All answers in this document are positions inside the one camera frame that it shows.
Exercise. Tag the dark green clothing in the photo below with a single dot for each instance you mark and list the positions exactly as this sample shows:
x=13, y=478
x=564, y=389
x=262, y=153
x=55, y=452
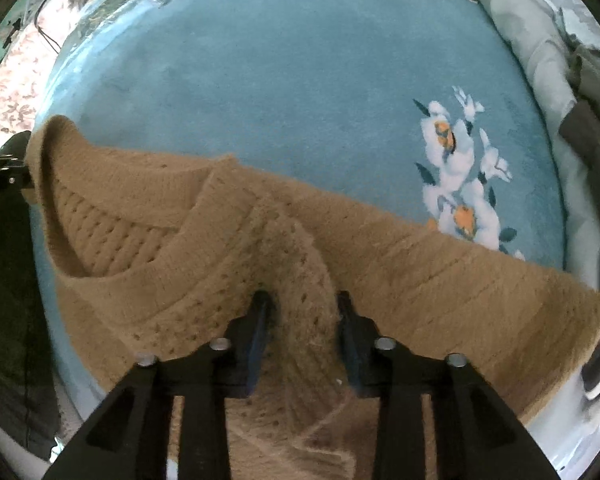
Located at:
x=10, y=300

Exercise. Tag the tan knitted sweater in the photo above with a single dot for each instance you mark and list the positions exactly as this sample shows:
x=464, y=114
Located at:
x=430, y=285

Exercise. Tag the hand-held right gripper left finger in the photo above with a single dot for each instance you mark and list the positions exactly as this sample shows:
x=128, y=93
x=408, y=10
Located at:
x=257, y=340

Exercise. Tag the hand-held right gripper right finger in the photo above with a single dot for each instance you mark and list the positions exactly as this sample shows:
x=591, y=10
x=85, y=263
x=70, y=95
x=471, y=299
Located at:
x=349, y=342

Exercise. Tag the blue floral blanket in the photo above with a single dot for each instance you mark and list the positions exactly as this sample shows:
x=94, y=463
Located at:
x=290, y=90

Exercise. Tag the dark olive cloth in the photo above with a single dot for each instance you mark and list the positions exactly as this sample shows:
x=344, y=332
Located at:
x=592, y=110

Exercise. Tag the pale grey floral quilt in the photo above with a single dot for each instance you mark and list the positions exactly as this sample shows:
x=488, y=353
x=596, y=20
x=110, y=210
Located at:
x=535, y=50

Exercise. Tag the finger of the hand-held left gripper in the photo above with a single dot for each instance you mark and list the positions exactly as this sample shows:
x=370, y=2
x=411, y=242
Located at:
x=5, y=170

